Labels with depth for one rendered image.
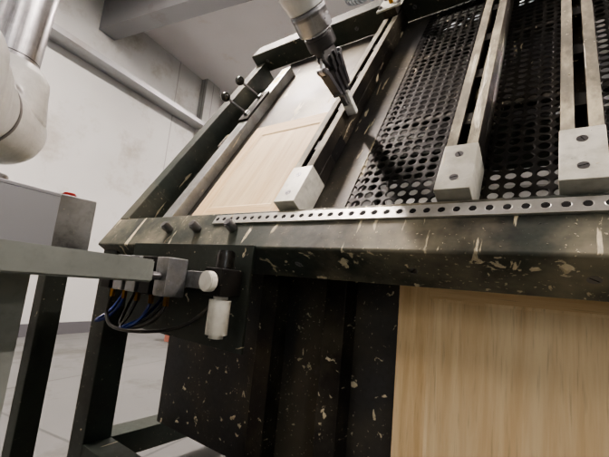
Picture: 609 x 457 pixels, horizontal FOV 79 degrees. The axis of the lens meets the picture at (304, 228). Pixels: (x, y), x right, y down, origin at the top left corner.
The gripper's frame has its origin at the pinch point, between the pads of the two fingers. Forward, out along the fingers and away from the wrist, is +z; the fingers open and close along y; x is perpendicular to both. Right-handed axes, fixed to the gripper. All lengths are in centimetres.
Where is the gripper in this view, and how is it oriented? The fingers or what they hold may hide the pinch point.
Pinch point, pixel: (348, 102)
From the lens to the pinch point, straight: 110.2
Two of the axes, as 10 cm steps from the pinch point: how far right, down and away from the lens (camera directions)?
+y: 3.8, -7.5, 5.4
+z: 4.5, 6.6, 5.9
